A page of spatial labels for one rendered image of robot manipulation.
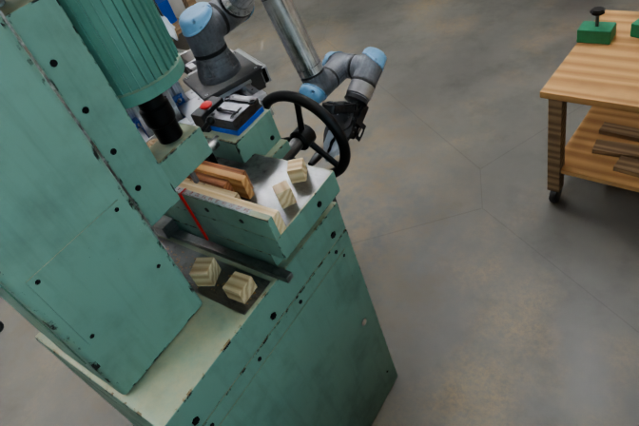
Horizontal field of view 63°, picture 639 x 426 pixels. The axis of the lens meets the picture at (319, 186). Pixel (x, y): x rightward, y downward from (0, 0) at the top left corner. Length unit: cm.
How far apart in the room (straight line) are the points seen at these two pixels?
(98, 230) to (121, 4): 36
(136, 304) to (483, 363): 116
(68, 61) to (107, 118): 11
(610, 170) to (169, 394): 164
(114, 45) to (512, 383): 143
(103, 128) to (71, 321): 31
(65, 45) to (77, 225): 27
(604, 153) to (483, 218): 49
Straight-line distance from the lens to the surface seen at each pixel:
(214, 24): 178
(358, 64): 157
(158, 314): 104
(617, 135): 224
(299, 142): 136
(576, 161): 214
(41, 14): 87
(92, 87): 90
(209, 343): 105
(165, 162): 104
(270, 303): 108
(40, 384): 247
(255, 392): 115
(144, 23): 94
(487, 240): 210
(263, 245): 105
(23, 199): 83
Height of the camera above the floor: 158
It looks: 39 degrees down
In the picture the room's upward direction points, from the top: 20 degrees counter-clockwise
